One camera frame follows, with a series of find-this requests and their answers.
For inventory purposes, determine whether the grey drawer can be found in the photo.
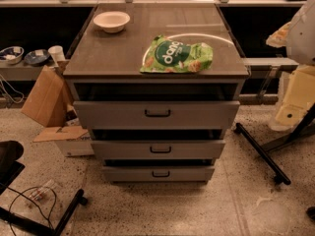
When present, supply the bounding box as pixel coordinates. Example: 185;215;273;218
102;166;215;182
74;101;239;130
92;140;225;159

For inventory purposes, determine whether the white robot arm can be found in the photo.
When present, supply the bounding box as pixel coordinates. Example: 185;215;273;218
266;0;315;131

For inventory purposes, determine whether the grey drawer cabinet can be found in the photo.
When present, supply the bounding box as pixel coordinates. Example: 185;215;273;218
62;2;250;184

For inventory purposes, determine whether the green snack bag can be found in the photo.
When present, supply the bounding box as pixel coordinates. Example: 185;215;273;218
140;35;214;74

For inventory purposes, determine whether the white cardboard box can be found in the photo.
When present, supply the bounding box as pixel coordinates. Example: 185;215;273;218
33;126;95;156

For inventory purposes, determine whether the white bowl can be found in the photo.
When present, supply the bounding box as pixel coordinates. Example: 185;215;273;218
94;11;130;33

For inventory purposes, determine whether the brown cardboard box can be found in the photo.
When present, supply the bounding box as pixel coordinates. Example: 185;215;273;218
22;66;73;127

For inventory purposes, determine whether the white paper cup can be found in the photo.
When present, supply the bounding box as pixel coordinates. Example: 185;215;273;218
48;45;65;63

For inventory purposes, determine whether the dark blue bowl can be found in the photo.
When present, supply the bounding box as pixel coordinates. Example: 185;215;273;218
24;49;50;66

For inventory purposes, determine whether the clear plastic bag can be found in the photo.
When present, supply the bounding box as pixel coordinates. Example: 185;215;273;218
29;179;56;202

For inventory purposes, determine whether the black chair seat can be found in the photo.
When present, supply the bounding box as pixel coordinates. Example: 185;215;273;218
0;141;24;195

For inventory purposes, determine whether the blue patterned bowl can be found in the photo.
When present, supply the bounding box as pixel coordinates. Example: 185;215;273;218
0;46;24;65

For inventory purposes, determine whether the black cable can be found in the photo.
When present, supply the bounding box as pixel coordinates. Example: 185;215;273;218
0;182;58;236

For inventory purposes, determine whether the white cable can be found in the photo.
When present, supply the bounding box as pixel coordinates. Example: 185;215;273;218
0;73;26;105

